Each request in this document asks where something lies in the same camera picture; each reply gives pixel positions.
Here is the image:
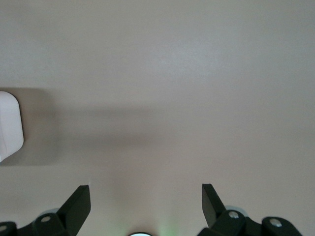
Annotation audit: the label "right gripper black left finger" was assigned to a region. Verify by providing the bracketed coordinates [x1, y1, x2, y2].
[0, 184, 92, 236]

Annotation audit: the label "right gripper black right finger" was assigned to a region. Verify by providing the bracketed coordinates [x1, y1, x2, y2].
[198, 183, 303, 236]

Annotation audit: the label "white box lid grey latches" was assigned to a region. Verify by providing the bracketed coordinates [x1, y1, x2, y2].
[0, 90, 25, 163]

